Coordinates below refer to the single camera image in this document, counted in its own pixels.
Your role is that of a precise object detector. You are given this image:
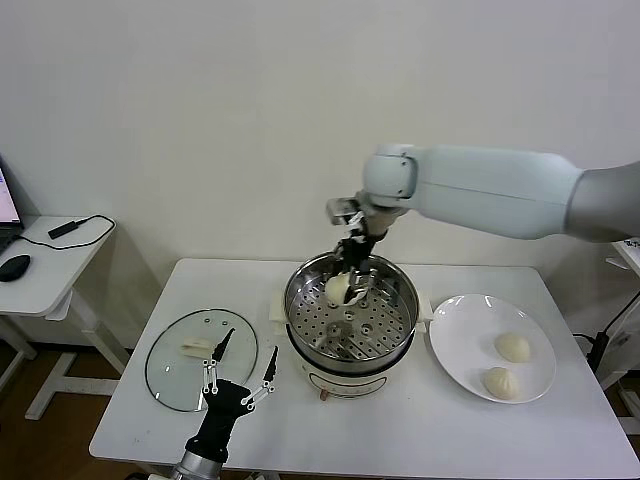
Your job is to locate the glass lid with white handle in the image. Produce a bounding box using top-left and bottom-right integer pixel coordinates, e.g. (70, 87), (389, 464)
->
(144, 308), (260, 414)

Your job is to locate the black power plug and cable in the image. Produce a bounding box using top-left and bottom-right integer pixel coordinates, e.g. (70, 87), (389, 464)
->
(571, 294), (640, 372)

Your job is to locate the black computer mouse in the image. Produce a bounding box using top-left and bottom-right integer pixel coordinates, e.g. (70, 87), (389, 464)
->
(0, 254), (32, 284)

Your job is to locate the thin black adapter cable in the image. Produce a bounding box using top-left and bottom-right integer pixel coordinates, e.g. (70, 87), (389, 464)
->
(12, 214), (117, 250)

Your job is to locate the white oval plate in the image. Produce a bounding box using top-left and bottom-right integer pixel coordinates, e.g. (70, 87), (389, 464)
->
(428, 293), (557, 405)

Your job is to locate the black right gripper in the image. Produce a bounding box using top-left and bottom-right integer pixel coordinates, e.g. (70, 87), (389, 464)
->
(332, 227), (376, 307)

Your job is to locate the black laptop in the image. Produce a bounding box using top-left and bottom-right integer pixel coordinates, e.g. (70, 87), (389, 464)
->
(0, 154), (26, 254)

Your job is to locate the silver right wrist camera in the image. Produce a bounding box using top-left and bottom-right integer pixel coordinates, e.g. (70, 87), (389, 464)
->
(325, 197), (362, 226)

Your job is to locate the perforated steel steamer basket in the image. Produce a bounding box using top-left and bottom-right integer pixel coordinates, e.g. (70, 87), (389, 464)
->
(283, 249), (420, 376)

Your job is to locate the white electric cooker pot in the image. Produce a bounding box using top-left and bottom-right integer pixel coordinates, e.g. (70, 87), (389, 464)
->
(268, 289), (434, 404)

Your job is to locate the black rectangular adapter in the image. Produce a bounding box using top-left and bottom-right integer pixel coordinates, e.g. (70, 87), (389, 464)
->
(47, 218), (86, 240)

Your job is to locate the white side desk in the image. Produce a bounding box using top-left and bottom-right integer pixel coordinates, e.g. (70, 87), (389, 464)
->
(0, 215), (132, 422)

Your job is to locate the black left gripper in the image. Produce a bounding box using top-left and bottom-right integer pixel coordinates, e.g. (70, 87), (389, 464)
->
(185, 327), (280, 459)

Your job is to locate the white desk with paper label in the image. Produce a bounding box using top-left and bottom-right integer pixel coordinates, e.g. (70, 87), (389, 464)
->
(597, 238), (640, 416)

